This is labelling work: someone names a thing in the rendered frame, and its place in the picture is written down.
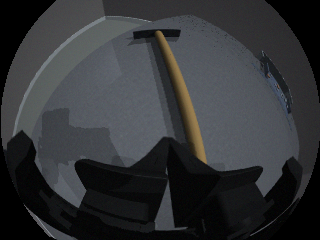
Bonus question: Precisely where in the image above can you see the long scraper with wooden handle and black blade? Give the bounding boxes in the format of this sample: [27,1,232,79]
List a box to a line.
[133,29,207,164]

